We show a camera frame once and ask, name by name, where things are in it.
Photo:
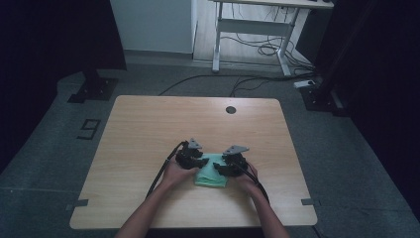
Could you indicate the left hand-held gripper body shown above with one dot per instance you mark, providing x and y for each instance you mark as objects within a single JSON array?
[{"x": 188, "y": 157}]

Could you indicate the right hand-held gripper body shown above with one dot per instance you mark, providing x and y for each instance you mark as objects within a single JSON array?
[{"x": 236, "y": 163}]

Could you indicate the green towel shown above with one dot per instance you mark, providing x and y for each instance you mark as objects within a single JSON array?
[{"x": 208, "y": 177}]

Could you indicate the person's left hand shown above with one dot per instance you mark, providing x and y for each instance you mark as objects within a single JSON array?
[{"x": 178, "y": 175}]

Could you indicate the person's right hand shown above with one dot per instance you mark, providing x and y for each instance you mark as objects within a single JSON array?
[{"x": 249, "y": 183}]

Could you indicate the black round table grommet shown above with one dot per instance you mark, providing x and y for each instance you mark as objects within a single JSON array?
[{"x": 230, "y": 110}]

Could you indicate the black stand base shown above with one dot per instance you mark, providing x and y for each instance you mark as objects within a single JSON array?
[
  {"x": 317, "y": 99},
  {"x": 95, "y": 89}
]

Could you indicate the white power strip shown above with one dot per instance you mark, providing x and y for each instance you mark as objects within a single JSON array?
[{"x": 304, "y": 84}]

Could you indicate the dark curtain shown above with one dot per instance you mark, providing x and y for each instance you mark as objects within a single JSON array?
[
  {"x": 379, "y": 82},
  {"x": 49, "y": 49}
]

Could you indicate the white metal desk frame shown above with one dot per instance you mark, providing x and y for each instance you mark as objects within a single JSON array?
[{"x": 251, "y": 26}]

